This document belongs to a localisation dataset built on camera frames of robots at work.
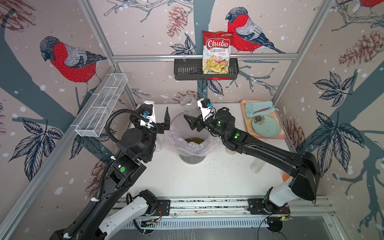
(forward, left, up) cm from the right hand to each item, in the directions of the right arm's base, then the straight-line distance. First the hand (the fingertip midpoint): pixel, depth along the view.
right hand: (190, 111), depth 69 cm
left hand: (-7, +12, +11) cm, 18 cm away
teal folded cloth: (+36, -48, -35) cm, 69 cm away
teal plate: (+19, -52, -35) cm, 66 cm away
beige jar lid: (-20, -17, -1) cm, 26 cm away
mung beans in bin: (+5, -3, -34) cm, 35 cm away
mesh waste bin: (-1, +5, -10) cm, 12 cm away
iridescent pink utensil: (+36, -54, -35) cm, 74 cm away
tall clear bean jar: (-12, -38, -31) cm, 51 cm away
